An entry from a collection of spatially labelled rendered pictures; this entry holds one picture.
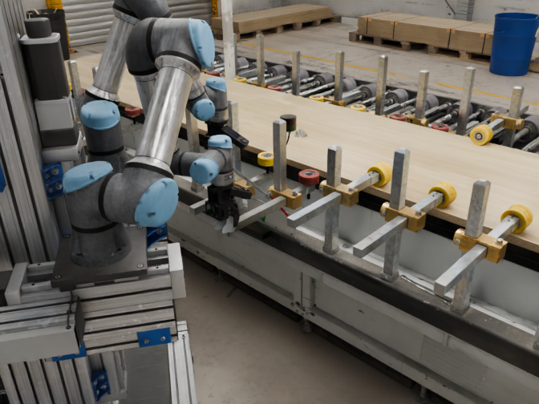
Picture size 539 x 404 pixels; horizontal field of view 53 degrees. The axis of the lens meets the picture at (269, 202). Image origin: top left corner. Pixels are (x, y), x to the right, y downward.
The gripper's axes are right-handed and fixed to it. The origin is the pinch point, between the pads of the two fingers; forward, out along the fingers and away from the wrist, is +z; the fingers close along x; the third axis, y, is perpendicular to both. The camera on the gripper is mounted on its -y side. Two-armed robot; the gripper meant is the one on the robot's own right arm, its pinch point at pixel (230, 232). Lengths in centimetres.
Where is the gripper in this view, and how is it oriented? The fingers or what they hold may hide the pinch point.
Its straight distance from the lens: 185.4
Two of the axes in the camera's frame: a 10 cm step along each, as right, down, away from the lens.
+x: 7.2, 3.1, -6.2
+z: 0.2, 8.9, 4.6
